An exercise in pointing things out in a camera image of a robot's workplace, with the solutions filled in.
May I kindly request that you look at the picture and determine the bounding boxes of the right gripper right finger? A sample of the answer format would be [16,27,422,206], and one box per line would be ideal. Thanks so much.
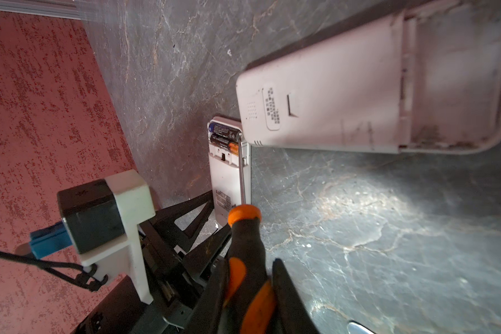
[272,258,319,333]

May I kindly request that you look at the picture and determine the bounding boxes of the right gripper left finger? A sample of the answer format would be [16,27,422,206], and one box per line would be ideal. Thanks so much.
[185,259,230,334]

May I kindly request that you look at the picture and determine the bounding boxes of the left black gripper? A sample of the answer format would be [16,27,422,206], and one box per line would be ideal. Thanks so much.
[70,189,232,334]

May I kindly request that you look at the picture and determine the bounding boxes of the orange black screwdriver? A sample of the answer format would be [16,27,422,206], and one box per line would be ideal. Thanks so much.
[220,141,278,334]

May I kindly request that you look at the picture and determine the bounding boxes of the white air conditioner remote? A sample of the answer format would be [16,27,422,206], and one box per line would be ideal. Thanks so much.
[207,116,251,227]

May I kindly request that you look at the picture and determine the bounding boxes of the grey white remote control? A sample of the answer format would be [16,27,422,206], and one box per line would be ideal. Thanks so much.
[236,1,501,154]

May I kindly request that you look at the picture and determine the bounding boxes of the blue black batteries in remote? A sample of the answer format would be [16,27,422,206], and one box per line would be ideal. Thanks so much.
[208,122,241,154]

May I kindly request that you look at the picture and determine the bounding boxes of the metal spoon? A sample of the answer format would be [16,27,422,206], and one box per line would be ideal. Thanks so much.
[347,321,375,334]

